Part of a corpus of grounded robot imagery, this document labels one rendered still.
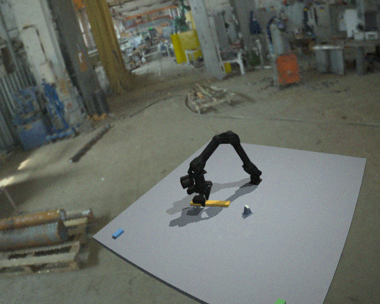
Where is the green cube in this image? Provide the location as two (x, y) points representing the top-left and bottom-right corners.
(275, 298), (286, 304)

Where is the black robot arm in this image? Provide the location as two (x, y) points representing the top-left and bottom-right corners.
(180, 130), (262, 194)

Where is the yellow bar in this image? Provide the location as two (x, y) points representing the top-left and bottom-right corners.
(191, 200), (230, 207)

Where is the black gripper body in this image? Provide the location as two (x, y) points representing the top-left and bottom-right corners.
(192, 181), (213, 204)

